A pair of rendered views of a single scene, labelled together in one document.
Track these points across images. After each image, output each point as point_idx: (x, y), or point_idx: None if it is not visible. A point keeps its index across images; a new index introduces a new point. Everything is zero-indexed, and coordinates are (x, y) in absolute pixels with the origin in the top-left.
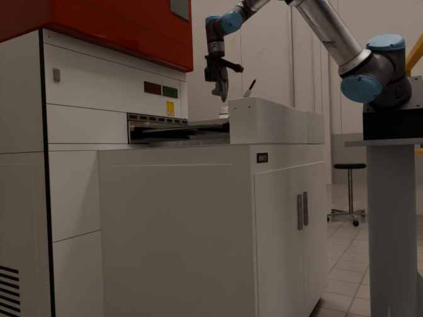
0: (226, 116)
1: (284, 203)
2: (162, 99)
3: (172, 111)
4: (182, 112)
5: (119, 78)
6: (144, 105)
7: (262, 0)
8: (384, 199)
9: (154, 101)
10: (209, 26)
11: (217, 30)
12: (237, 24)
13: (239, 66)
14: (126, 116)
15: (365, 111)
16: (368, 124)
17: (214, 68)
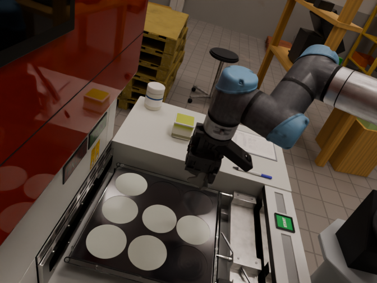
0: (157, 102)
1: None
2: (87, 156)
3: (97, 154)
4: (107, 137)
5: (19, 229)
6: (61, 204)
7: (366, 120)
8: None
9: (76, 176)
10: (231, 101)
11: (249, 126)
12: (297, 140)
13: (251, 168)
14: (34, 264)
15: (369, 249)
16: (363, 258)
17: (210, 161)
